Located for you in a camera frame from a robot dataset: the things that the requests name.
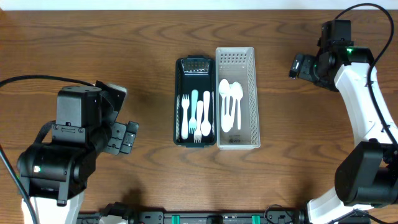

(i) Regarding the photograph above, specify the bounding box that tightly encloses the white spoon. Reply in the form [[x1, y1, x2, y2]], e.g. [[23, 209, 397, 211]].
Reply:
[[201, 91, 211, 136], [233, 82, 243, 130], [229, 82, 237, 128], [218, 78, 231, 125]]

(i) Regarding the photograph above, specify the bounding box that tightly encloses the mint green plastic fork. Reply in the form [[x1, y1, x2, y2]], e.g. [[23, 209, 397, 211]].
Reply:
[[188, 90, 198, 134]]

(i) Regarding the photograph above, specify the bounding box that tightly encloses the white fork horizontal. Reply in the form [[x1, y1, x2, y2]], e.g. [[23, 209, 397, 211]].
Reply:
[[181, 94, 190, 139]]

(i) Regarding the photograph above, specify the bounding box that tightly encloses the white fork diagonal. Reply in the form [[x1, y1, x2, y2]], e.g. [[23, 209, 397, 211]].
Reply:
[[193, 101, 203, 143]]

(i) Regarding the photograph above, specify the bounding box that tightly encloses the white spoon bowl down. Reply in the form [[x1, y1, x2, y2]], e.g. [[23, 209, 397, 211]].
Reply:
[[221, 96, 231, 133]]

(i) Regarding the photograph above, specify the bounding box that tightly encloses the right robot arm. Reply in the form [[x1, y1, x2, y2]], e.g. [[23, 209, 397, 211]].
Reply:
[[289, 19, 397, 223]]

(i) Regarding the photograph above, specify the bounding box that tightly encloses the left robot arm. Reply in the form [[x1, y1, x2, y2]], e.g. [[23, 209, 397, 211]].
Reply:
[[17, 81, 139, 223]]

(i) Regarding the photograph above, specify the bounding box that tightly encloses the clear white plastic basket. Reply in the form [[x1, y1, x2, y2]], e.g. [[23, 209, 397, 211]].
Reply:
[[215, 47, 261, 150]]

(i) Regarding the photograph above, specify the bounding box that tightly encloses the dark green plastic basket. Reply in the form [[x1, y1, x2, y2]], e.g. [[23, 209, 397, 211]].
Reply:
[[173, 55, 217, 148]]

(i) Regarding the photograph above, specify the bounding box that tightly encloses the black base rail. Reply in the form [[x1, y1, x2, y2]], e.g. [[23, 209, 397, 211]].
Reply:
[[76, 202, 310, 224]]

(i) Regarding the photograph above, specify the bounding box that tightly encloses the right black cable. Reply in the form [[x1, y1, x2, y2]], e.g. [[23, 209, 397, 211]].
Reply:
[[334, 2, 398, 147]]

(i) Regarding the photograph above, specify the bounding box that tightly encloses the black cable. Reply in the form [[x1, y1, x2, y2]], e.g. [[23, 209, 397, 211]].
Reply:
[[0, 74, 96, 224], [334, 2, 398, 147]]

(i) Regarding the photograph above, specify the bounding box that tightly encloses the left black cable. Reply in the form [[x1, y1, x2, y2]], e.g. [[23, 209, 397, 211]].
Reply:
[[0, 74, 96, 224]]

